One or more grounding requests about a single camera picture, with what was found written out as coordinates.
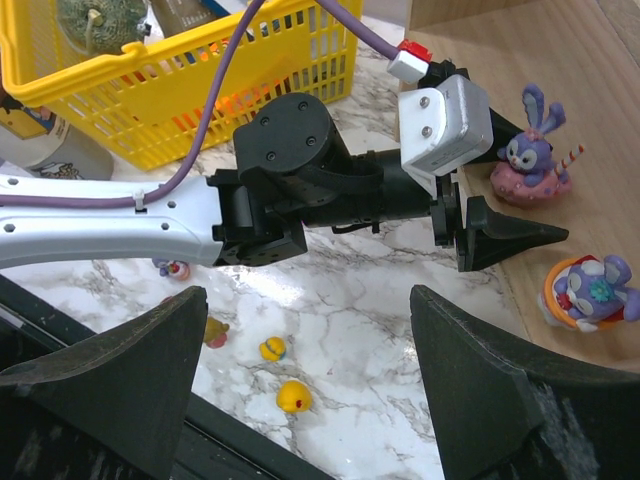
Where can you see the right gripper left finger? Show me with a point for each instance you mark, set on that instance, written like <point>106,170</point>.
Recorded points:
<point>109,407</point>

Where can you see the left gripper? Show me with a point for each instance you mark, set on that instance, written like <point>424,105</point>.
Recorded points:
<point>488,238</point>

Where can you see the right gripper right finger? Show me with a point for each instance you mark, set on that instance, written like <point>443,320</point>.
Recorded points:
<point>505,408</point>

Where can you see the bunny holding strawberry cake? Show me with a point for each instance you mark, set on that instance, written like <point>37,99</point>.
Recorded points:
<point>173,269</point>

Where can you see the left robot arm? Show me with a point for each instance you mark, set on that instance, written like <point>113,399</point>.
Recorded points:
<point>294,172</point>

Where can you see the wooden shelf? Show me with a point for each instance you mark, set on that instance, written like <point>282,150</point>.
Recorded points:
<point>567,74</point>

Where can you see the olive brown toy figure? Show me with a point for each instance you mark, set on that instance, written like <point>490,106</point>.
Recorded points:
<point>216,333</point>

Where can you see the yellow blue minion toy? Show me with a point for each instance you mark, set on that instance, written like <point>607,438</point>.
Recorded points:
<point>273,349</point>

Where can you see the yellow duck toy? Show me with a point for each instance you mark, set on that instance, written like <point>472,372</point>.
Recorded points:
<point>294,397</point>

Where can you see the brown lid white canister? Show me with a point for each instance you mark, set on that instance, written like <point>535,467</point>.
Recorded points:
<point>38,142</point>

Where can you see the yellow plastic basket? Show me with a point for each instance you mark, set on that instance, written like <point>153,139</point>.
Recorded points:
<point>144,103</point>

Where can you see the brown foil bag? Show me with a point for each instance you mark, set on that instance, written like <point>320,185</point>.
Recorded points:
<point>178,16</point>

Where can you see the green melon toy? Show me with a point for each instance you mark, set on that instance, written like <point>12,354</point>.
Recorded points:
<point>97,27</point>

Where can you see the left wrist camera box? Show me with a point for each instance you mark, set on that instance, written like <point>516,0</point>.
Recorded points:
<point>443,128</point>

